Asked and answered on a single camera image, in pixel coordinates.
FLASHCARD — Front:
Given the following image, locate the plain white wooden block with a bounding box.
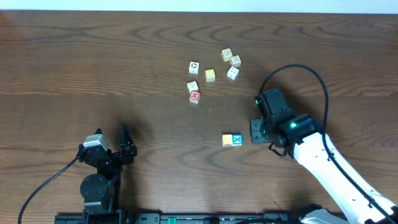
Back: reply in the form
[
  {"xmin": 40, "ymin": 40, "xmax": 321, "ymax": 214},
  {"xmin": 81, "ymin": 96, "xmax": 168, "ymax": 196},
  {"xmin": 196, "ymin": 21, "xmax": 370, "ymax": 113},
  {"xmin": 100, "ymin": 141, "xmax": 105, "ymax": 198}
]
[{"xmin": 227, "ymin": 66, "xmax": 239, "ymax": 80}]

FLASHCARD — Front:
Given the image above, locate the black cable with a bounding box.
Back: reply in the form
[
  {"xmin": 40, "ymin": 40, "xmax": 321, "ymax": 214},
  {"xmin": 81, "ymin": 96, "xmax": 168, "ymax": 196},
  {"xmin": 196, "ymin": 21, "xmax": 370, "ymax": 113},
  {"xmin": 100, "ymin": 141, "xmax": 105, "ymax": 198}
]
[
  {"xmin": 258, "ymin": 63, "xmax": 398, "ymax": 224},
  {"xmin": 17, "ymin": 156, "xmax": 80, "ymax": 224}
]

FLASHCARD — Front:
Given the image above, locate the wooden block green W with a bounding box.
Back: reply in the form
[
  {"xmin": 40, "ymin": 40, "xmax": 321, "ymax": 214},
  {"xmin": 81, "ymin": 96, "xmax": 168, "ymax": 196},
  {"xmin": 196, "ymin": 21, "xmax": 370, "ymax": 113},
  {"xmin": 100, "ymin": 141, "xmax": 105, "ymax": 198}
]
[{"xmin": 187, "ymin": 81, "xmax": 199, "ymax": 93}]

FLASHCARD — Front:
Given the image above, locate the yellow M wooden block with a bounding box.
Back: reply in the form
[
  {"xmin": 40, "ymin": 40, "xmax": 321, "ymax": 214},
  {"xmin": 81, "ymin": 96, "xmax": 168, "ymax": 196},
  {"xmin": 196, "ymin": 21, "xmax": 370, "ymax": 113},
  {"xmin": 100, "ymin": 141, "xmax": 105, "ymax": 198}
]
[{"xmin": 222, "ymin": 134, "xmax": 233, "ymax": 146}]

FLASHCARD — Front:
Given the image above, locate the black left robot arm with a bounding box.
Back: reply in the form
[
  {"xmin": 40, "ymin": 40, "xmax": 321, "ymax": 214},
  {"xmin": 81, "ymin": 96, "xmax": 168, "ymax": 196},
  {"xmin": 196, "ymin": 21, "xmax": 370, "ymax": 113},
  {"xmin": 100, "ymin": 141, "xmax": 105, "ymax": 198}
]
[{"xmin": 76, "ymin": 124, "xmax": 137, "ymax": 224}]

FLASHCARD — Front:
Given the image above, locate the red letter wooden block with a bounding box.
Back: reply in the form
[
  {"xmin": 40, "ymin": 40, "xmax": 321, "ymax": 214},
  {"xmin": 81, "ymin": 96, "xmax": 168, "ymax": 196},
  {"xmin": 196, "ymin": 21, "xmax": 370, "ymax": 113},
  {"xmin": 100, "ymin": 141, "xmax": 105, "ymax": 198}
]
[{"xmin": 189, "ymin": 90, "xmax": 201, "ymax": 104}]

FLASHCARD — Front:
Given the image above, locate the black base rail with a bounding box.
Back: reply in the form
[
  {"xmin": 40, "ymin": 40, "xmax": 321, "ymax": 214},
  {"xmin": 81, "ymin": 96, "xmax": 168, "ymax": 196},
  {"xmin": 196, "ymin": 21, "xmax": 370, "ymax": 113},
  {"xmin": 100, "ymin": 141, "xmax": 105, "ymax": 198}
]
[{"xmin": 54, "ymin": 212, "xmax": 346, "ymax": 224}]

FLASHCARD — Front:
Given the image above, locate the wooden block yellow side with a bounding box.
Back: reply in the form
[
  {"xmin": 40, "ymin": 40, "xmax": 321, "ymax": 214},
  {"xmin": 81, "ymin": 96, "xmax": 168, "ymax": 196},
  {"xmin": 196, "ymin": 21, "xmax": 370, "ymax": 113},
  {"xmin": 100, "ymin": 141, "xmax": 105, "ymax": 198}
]
[{"xmin": 221, "ymin": 48, "xmax": 233, "ymax": 62}]

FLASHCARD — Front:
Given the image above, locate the black right cable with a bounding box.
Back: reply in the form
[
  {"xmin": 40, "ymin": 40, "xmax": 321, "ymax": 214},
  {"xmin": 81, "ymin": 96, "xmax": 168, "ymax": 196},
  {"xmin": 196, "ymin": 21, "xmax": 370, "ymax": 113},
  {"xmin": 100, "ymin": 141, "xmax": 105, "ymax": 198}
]
[{"xmin": 258, "ymin": 63, "xmax": 398, "ymax": 224}]

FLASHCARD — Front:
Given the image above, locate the blue X wooden block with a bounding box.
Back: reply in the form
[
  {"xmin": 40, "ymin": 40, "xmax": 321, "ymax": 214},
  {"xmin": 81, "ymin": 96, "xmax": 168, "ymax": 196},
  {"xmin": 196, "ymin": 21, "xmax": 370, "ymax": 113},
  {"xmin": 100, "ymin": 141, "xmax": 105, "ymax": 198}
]
[{"xmin": 232, "ymin": 134, "xmax": 243, "ymax": 146}]

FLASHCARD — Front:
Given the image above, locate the yellow top wooden block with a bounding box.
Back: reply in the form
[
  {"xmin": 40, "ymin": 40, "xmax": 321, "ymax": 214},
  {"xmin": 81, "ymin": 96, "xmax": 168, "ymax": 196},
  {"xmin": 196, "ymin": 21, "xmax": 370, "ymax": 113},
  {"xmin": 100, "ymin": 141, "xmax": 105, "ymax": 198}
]
[{"xmin": 205, "ymin": 69, "xmax": 216, "ymax": 82}]

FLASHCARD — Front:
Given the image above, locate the wooden block red side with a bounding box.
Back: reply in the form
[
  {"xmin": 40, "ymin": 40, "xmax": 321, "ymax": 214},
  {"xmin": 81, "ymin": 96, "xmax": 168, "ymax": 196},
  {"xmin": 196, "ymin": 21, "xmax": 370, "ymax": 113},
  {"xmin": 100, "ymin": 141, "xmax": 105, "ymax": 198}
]
[{"xmin": 229, "ymin": 55, "xmax": 242, "ymax": 68}]

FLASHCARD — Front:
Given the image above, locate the black left cable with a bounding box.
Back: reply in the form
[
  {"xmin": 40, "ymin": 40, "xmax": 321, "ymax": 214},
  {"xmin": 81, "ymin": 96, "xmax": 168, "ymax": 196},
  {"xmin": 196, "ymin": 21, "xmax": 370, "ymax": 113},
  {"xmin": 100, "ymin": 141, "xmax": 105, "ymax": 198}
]
[{"xmin": 17, "ymin": 156, "xmax": 80, "ymax": 224}]

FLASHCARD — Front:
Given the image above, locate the wooden block with face picture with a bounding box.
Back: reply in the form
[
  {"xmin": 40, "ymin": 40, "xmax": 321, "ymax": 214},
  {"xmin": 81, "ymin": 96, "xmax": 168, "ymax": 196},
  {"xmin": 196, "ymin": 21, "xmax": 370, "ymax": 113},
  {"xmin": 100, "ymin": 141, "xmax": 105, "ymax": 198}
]
[{"xmin": 188, "ymin": 62, "xmax": 200, "ymax": 75}]

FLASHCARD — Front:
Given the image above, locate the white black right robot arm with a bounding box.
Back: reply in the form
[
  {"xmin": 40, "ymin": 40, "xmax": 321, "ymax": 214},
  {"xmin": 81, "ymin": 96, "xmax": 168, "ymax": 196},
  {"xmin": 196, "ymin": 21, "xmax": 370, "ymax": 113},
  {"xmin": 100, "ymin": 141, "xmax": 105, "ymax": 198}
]
[{"xmin": 250, "ymin": 88, "xmax": 397, "ymax": 223}]

